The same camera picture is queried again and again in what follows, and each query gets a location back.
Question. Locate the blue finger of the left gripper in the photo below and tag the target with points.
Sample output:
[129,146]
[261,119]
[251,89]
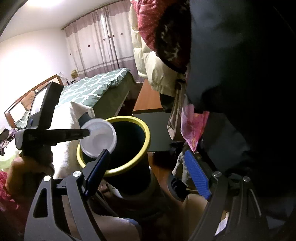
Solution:
[83,119]

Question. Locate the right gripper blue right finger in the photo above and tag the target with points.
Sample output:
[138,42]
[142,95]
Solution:
[198,176]

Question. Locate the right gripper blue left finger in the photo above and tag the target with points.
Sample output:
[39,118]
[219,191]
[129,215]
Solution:
[94,172]

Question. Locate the person's hand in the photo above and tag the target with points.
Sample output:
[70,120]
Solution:
[25,175]

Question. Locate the green plaid duvet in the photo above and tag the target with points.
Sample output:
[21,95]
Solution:
[105,93]

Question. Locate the wooden bed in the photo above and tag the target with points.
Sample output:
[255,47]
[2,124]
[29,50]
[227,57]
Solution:
[17,116]

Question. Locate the white floral tablecloth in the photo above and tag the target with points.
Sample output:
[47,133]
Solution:
[65,117]

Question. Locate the left brown pillow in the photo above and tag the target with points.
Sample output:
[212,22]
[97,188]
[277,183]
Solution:
[27,100]

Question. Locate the cardboard box by bed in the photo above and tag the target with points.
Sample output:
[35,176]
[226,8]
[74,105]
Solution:
[74,74]

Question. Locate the pink floral cloth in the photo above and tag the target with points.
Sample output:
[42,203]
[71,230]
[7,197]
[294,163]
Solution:
[192,125]

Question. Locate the beige hanging bag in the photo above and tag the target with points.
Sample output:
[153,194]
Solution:
[174,123]

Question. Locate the wooden low cabinet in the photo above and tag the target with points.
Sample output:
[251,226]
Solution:
[148,100]

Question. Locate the pink white curtains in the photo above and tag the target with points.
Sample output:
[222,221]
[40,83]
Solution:
[101,41]

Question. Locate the cream puffer jacket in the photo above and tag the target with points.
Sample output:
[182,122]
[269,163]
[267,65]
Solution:
[161,78]

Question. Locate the red quilted jacket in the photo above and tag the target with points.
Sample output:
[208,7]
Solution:
[165,27]

